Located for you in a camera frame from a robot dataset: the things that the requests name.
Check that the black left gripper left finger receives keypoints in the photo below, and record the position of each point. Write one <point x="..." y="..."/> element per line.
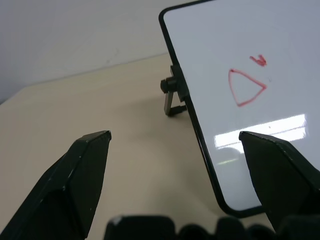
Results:
<point x="65" y="185"/>

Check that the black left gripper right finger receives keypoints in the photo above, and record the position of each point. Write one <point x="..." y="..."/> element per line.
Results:
<point x="280" y="180"/>

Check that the black whiteboard stand leg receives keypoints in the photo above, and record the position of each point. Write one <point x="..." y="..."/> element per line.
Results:
<point x="172" y="92"/>

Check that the black-framed whiteboard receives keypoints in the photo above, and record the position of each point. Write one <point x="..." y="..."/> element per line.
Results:
<point x="225" y="50"/>

